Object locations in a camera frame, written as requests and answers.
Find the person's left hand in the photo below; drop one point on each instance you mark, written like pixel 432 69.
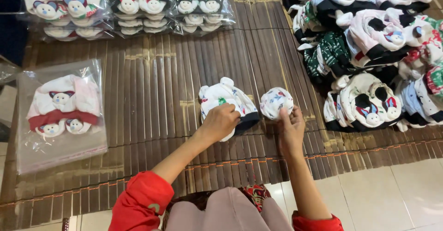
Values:
pixel 218 122

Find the person's right hand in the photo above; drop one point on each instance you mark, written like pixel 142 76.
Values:
pixel 292 134

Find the person's left fingers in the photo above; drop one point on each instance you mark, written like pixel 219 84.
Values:
pixel 235 117

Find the white printed baby hat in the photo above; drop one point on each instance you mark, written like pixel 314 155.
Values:
pixel 221 90

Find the small white printed baby mitten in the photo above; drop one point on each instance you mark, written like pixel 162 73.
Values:
pixel 275 101

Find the red patterned cloth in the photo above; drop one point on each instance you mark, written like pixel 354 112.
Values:
pixel 256 194

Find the brown bamboo slat mat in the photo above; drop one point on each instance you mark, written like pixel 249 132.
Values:
pixel 155 85

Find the person's pink garment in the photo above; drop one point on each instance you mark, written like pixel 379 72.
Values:
pixel 221 213

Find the pack of black green-capped baby hats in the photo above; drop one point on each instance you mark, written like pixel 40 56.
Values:
pixel 200 6

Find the person's red left sleeve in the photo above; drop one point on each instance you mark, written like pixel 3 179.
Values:
pixel 142 203

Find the person's red sleeve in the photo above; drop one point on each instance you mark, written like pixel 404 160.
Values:
pixel 142 203
pixel 316 224

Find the person's red right sleeve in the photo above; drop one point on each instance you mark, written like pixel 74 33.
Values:
pixel 316 224

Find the pack of black red-eared baby hats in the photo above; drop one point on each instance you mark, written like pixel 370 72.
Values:
pixel 140 4

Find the heap of loose baby hats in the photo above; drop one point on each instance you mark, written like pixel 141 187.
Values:
pixel 373 51

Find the white and red baby hat set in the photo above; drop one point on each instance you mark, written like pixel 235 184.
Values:
pixel 62 103

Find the clear plastic bag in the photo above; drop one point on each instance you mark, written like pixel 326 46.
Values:
pixel 58 155

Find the pack of green red baby hats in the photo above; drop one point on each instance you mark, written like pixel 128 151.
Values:
pixel 65 6

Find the crumpled clear plastic wrap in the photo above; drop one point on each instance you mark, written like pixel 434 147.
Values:
pixel 7 70

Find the dark blue object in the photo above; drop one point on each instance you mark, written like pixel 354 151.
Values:
pixel 12 23

